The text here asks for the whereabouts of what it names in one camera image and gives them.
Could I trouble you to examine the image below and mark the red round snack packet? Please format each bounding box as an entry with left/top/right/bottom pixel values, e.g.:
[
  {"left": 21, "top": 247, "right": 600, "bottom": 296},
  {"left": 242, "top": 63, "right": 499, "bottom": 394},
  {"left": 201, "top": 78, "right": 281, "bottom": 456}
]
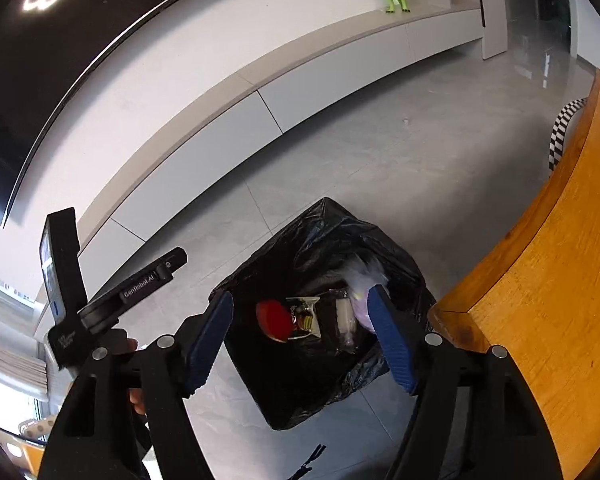
[{"left": 255, "top": 299, "right": 294, "bottom": 344}]

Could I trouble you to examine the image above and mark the silver foil wrapper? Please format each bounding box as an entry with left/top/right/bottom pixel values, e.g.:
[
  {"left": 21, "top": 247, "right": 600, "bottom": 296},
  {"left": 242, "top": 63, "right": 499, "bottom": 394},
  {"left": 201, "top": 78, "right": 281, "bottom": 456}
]
[{"left": 285, "top": 295, "right": 324, "bottom": 341}]

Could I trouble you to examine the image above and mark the wooden table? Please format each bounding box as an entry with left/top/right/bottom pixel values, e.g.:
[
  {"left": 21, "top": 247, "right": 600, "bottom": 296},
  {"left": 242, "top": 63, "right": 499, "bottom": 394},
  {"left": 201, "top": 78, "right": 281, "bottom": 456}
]
[{"left": 426, "top": 69, "right": 600, "bottom": 480}]

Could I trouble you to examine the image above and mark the white low cabinet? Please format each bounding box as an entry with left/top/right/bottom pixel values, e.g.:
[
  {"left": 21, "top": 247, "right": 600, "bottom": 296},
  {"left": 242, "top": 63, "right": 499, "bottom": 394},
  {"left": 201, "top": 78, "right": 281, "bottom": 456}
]
[{"left": 32, "top": 6, "right": 484, "bottom": 342}]

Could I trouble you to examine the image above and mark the clear plastic bag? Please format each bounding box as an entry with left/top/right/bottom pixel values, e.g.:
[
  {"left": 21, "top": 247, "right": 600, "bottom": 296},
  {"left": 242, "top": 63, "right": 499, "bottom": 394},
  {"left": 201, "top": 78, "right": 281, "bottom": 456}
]
[{"left": 330, "top": 289, "right": 362, "bottom": 349}]

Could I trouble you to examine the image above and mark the white purple plastic bag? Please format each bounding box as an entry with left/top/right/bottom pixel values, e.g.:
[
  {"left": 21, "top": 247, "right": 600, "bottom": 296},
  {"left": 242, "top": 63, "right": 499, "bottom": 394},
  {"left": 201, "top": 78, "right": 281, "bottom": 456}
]
[{"left": 341, "top": 254, "right": 389, "bottom": 332}]

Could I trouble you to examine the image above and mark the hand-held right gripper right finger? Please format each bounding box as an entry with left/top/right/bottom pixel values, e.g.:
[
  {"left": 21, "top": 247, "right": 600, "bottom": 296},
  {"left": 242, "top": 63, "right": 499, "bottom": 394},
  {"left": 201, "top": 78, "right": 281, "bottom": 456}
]
[{"left": 367, "top": 284, "right": 563, "bottom": 480}]

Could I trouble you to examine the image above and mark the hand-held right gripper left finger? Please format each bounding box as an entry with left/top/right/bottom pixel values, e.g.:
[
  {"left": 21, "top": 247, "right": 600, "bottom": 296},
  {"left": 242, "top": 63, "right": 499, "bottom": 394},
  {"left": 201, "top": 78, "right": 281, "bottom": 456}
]
[{"left": 37, "top": 290, "right": 236, "bottom": 480}]

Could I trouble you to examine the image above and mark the black white checkered mat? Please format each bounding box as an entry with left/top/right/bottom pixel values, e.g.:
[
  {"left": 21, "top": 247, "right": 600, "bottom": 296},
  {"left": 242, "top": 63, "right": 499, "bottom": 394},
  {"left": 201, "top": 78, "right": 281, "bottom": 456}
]
[{"left": 547, "top": 99, "right": 590, "bottom": 173}]

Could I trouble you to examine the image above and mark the grey window curtain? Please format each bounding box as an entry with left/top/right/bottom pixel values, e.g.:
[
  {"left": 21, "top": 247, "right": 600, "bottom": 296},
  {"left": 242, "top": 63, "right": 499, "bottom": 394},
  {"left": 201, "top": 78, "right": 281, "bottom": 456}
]
[{"left": 0, "top": 280, "right": 49, "bottom": 402}]

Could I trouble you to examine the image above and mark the yellow chair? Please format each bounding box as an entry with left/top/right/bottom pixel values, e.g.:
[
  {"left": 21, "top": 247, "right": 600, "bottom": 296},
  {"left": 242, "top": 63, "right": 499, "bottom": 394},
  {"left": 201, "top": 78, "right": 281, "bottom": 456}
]
[{"left": 0, "top": 424, "right": 48, "bottom": 477}]

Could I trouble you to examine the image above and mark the white tall cabinet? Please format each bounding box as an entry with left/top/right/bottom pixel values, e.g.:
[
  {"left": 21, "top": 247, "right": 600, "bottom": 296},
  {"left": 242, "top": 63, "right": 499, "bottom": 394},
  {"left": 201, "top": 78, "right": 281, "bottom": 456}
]
[{"left": 472, "top": 0, "right": 512, "bottom": 61}]

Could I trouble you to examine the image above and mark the person's left hand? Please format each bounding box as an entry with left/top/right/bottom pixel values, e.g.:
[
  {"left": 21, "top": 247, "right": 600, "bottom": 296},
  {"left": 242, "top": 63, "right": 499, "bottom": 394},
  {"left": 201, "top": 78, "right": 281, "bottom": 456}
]
[{"left": 125, "top": 337, "right": 148, "bottom": 417}]

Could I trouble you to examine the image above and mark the black television screen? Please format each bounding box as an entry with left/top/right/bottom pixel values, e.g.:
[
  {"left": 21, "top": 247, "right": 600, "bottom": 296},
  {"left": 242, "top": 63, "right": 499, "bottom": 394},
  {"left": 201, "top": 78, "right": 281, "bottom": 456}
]
[{"left": 0, "top": 115, "right": 37, "bottom": 229}]

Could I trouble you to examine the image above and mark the black trash bag bin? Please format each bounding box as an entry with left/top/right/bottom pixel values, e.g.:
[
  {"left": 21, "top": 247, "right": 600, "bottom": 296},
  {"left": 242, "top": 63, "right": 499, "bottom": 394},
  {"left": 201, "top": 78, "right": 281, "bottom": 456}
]
[{"left": 209, "top": 197, "right": 439, "bottom": 432}]

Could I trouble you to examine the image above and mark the black zipper strap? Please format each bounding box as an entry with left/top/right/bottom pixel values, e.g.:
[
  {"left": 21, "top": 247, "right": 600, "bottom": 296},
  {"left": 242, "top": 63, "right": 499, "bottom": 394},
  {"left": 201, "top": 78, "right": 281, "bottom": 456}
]
[{"left": 284, "top": 442, "right": 329, "bottom": 480}]

